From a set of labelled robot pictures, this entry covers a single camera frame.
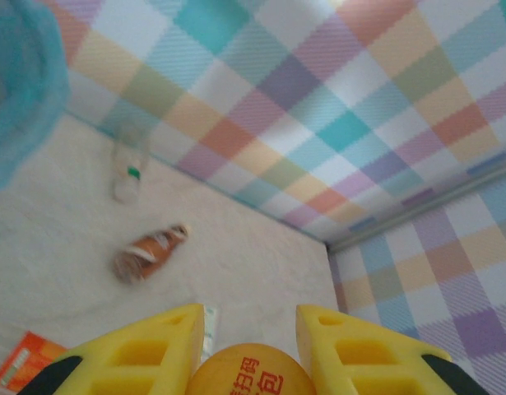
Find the aluminium frame post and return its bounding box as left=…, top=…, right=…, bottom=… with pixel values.
left=326, top=161, right=506, bottom=254

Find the small orange label bottle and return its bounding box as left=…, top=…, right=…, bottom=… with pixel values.
left=0, top=330, right=69, bottom=393

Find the clear bottle green neck band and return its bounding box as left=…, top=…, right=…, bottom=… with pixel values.
left=109, top=123, right=154, bottom=206

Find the brown label plastic bottle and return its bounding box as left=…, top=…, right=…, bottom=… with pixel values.
left=111, top=223, right=191, bottom=285

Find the trash bin with blue bag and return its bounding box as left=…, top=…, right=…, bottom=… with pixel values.
left=0, top=0, right=71, bottom=193

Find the large orange yellow bottle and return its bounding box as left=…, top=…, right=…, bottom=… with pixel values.
left=186, top=342, right=318, bottom=395

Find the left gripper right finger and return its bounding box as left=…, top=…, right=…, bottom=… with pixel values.
left=295, top=304, right=490, bottom=395

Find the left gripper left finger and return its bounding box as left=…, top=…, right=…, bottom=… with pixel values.
left=24, top=303, right=207, bottom=395

